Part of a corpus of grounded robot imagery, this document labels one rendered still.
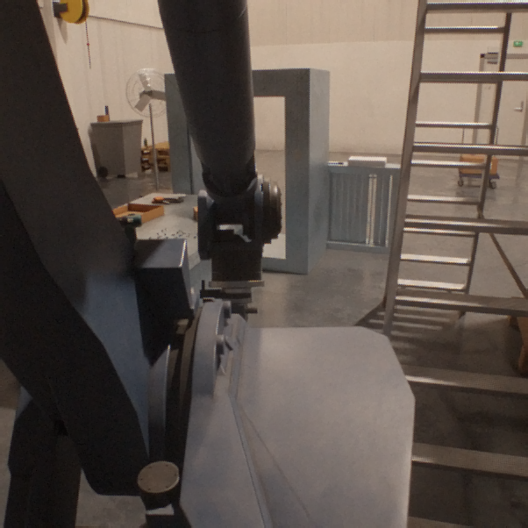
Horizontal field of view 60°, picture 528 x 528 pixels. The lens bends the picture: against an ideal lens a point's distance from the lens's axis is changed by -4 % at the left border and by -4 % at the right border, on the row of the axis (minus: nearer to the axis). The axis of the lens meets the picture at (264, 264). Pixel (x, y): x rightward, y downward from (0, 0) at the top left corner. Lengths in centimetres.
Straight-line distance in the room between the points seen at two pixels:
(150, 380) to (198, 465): 15
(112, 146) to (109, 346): 823
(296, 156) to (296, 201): 34
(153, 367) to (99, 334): 16
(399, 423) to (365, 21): 1101
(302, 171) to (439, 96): 785
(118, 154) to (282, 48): 501
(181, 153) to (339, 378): 341
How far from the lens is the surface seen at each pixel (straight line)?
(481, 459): 156
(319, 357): 79
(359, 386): 73
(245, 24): 73
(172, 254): 69
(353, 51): 1144
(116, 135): 868
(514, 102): 1131
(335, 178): 439
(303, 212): 368
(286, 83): 361
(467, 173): 786
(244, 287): 112
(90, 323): 56
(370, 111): 1135
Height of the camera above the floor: 142
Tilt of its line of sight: 20 degrees down
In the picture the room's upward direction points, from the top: 1 degrees counter-clockwise
